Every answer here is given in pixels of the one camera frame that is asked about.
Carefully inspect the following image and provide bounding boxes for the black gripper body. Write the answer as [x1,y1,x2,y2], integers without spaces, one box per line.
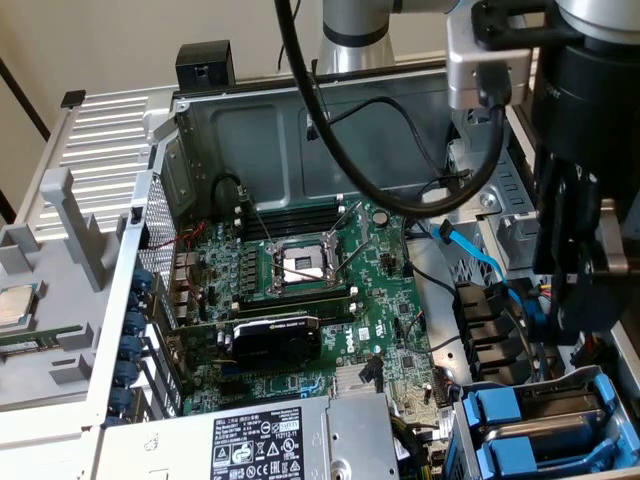
[529,42,640,177]

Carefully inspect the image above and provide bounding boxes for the blue disk data wire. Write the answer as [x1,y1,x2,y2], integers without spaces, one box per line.
[430,223,554,346]

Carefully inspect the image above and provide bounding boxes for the blue plastic disk carrier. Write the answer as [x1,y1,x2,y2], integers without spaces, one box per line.
[474,433,629,474]

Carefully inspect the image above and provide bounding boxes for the metal drive cage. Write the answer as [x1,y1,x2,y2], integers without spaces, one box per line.
[446,107,542,274]

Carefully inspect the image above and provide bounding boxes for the hard drive in blue caddy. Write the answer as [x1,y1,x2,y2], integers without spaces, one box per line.
[449,364,640,480]

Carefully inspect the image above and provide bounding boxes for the green motherboard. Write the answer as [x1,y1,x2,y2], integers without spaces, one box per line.
[169,192,451,436]

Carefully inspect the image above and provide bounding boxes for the metal socket cover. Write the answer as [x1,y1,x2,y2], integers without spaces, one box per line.
[324,199,374,279]

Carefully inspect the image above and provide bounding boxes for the thin metal locking lever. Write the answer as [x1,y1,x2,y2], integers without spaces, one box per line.
[238,187,275,247]
[277,263,329,282]

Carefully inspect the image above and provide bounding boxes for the CPU socket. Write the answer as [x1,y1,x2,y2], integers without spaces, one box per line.
[267,238,351,296]

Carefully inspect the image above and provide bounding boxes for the silver chipset heatsink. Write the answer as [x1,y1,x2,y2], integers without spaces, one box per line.
[333,366,381,400]

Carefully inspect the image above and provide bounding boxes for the black RAM slot bank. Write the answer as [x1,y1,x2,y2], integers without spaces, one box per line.
[233,285,359,324]
[233,195,347,237]

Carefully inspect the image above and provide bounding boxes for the black graphics card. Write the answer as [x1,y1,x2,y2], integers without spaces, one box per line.
[168,312,324,372]

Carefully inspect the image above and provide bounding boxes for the open metal PC case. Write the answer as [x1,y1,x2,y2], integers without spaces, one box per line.
[0,52,640,480]

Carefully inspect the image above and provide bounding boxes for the grey power supply unit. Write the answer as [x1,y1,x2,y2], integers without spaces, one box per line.
[99,392,401,480]

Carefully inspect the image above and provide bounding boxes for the black box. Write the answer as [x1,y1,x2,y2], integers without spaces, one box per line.
[175,42,236,92]

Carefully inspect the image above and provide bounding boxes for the grey parts rack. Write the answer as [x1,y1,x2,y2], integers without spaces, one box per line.
[0,167,126,412]

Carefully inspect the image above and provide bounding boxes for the green RAM stick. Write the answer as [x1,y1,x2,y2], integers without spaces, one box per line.
[0,324,85,354]

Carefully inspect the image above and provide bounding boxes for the silver CPU chip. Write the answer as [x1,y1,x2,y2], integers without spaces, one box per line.
[0,283,40,332]

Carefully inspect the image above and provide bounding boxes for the thick black camera cable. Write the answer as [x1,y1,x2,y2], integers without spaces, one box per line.
[272,0,514,217]

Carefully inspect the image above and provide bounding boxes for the black ribbed plastic bracket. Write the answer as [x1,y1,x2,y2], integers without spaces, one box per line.
[452,281,532,387]

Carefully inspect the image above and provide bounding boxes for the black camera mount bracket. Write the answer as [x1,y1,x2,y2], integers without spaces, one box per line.
[472,0,589,51]

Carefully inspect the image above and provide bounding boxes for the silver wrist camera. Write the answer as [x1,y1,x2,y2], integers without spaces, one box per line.
[446,4,534,110]

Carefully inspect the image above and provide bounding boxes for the thin black wire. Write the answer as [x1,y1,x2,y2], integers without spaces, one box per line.
[407,259,464,351]

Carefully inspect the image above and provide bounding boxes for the black cable with angled plug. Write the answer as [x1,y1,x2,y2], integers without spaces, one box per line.
[360,355,385,394]

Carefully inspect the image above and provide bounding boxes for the braided power wire bundle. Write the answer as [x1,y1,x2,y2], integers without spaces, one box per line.
[391,414,446,480]

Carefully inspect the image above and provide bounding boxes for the black disk power wire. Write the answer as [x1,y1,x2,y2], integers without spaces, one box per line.
[305,95,471,201]

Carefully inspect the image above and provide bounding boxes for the black cable loop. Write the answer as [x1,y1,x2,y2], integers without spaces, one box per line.
[211,172,253,224]

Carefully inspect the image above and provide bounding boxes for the thin red wire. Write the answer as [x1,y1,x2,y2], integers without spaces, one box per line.
[148,222,207,304]

